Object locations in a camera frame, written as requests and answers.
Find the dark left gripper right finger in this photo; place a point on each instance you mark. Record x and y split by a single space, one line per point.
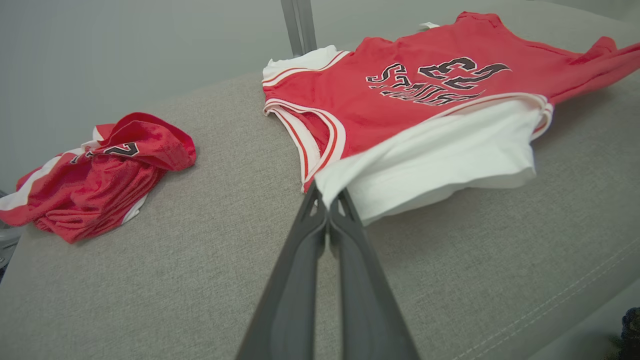
365 300

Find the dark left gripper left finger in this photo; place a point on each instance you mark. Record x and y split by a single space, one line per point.
295 290

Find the red and white shorts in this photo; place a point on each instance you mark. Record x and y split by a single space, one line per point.
400 115

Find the red jersey with logo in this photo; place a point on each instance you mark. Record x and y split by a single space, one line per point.
100 185

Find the grey wall partition post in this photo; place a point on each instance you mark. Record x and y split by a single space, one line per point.
300 25

